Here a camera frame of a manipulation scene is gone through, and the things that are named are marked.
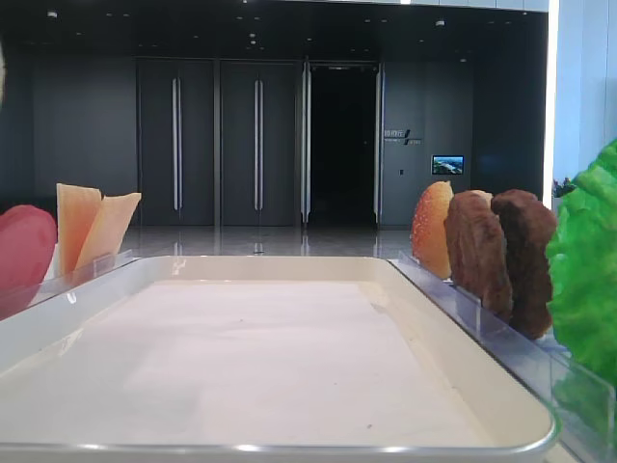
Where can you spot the left brown meat patty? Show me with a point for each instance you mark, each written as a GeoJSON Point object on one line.
{"type": "Point", "coordinates": [476, 251]}

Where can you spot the brown meat patty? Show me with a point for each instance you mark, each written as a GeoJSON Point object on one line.
{"type": "Point", "coordinates": [528, 227]}
{"type": "Point", "coordinates": [476, 251]}

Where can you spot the right orange cheese slice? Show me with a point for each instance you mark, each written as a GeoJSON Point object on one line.
{"type": "Point", "coordinates": [108, 228]}

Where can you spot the orange cheese slice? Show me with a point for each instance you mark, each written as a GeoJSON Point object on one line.
{"type": "Point", "coordinates": [108, 228]}
{"type": "Point", "coordinates": [77, 207]}

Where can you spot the right brown meat patty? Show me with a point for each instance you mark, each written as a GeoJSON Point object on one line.
{"type": "Point", "coordinates": [528, 227]}

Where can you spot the left orange cheese slice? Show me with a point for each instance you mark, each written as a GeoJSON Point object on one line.
{"type": "Point", "coordinates": [77, 207]}

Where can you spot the green lettuce leaf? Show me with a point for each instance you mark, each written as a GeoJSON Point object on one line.
{"type": "Point", "coordinates": [582, 259]}

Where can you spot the open glass door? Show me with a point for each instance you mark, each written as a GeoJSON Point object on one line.
{"type": "Point", "coordinates": [306, 143]}

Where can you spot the middle dark double door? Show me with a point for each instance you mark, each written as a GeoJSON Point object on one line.
{"type": "Point", "coordinates": [258, 144]}

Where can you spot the dark double door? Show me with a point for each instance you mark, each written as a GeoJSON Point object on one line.
{"type": "Point", "coordinates": [258, 144]}
{"type": "Point", "coordinates": [176, 142]}

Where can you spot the pale bun bottom half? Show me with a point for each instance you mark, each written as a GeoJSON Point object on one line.
{"type": "Point", "coordinates": [486, 195]}

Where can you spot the white rectangular tray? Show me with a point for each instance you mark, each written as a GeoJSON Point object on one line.
{"type": "Point", "coordinates": [258, 359]}

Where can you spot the left dark double door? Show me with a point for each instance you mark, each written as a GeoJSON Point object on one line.
{"type": "Point", "coordinates": [176, 142]}

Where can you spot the wall sign with lettering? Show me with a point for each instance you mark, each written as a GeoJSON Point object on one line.
{"type": "Point", "coordinates": [403, 137]}

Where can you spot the wall mounted display screen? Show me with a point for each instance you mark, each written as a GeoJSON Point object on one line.
{"type": "Point", "coordinates": [448, 165]}

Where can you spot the left long clear rail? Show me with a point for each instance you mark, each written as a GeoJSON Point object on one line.
{"type": "Point", "coordinates": [72, 282]}

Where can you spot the long clear rail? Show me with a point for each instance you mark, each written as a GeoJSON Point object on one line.
{"type": "Point", "coordinates": [585, 403]}
{"type": "Point", "coordinates": [72, 282]}

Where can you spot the right long clear rail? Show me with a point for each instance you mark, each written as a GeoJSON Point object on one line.
{"type": "Point", "coordinates": [585, 403]}

